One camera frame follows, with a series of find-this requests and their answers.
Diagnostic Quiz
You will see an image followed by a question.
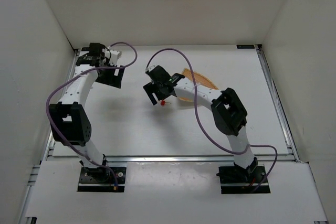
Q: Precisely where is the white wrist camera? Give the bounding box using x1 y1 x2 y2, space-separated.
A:
104 50 122 66
145 65 156 75

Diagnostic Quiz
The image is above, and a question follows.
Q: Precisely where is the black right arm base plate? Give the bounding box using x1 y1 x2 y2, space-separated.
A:
216 166 271 195

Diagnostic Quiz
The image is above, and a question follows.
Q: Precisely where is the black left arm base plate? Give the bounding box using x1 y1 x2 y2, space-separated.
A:
77 166 127 193

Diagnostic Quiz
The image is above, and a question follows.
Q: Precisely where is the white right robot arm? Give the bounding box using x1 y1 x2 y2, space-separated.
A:
143 66 258 182

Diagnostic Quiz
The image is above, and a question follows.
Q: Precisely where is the aluminium table edge rail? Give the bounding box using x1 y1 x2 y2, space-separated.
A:
18 49 80 223

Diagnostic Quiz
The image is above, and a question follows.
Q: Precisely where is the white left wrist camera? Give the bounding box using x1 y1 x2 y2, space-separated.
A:
104 50 122 66

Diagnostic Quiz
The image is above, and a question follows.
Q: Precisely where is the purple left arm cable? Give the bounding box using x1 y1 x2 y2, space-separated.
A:
45 41 138 191

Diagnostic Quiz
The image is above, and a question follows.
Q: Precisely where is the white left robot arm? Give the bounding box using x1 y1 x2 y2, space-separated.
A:
48 43 124 183

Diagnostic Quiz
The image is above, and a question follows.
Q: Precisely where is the single red fake cherry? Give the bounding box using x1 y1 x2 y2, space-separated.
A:
160 100 171 106

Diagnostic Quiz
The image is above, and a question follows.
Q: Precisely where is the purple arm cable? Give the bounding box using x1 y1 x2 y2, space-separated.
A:
45 41 138 191
144 48 278 193

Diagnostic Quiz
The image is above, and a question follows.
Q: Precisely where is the woven fan-shaped fruit basket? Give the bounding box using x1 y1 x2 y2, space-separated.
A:
181 68 218 90

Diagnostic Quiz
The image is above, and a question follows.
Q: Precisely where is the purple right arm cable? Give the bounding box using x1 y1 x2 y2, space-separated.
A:
144 48 278 193

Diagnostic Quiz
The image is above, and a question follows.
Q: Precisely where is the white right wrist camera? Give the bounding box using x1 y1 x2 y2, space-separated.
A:
145 65 156 75

